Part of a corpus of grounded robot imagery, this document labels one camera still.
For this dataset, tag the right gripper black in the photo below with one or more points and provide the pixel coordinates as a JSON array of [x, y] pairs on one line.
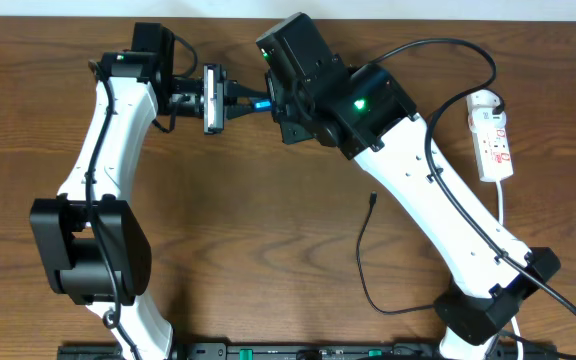
[[278, 100]]

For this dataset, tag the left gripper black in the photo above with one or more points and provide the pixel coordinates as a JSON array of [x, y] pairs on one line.
[[219, 100]]

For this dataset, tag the Galaxy S25+ smartphone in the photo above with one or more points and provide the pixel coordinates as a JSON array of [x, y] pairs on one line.
[[261, 105]]

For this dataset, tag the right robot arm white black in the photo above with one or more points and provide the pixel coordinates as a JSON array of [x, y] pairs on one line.
[[367, 115]]

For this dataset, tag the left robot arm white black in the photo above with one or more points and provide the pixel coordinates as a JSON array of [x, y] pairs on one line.
[[90, 243]]

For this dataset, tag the white power strip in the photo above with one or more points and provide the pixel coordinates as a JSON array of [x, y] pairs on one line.
[[487, 122]]

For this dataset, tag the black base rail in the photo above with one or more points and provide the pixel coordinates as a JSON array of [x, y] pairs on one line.
[[220, 351]]

